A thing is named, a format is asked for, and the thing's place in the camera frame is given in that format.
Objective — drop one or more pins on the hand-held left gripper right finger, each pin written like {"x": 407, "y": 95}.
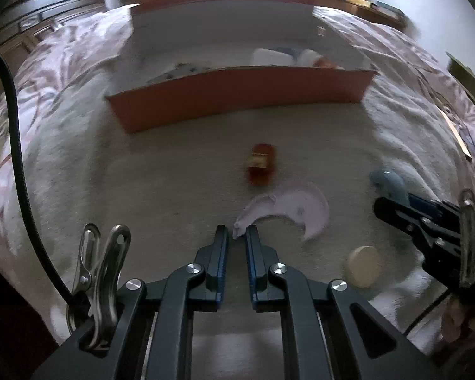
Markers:
{"x": 251, "y": 253}

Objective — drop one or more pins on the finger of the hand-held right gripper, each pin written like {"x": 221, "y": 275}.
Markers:
{"x": 427, "y": 205}
{"x": 396, "y": 214}

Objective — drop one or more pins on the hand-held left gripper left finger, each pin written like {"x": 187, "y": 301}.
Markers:
{"x": 221, "y": 253}

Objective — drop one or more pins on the light blue soft toy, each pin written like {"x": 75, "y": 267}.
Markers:
{"x": 390, "y": 184}

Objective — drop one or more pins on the white crescent plate shard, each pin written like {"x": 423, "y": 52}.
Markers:
{"x": 301, "y": 209}

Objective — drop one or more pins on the red cardboard box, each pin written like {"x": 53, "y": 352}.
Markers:
{"x": 237, "y": 95}

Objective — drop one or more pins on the white charger plug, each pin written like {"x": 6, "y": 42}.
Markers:
{"x": 271, "y": 57}

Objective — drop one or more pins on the person's right hand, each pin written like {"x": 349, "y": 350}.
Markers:
{"x": 457, "y": 320}

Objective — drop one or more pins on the cream round disc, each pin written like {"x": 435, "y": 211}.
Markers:
{"x": 363, "y": 266}

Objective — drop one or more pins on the tan flat strip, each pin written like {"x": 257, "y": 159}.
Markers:
{"x": 455, "y": 132}

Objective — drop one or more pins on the white fluffy blanket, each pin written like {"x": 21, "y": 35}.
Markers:
{"x": 182, "y": 174}

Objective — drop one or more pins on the small red toy block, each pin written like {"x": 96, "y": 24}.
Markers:
{"x": 261, "y": 164}

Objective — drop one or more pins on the white bottle with orange label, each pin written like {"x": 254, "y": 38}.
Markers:
{"x": 318, "y": 60}

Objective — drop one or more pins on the dark green flat box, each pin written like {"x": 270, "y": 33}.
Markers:
{"x": 388, "y": 9}

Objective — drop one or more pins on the yellow book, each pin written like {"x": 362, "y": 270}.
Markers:
{"x": 358, "y": 0}

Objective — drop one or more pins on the pink cartoon quilt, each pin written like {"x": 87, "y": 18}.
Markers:
{"x": 63, "y": 55}

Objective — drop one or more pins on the dark wooden headboard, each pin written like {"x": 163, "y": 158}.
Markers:
{"x": 35, "y": 16}

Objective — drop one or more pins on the pale yellow wooden frame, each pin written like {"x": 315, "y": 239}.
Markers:
{"x": 469, "y": 83}

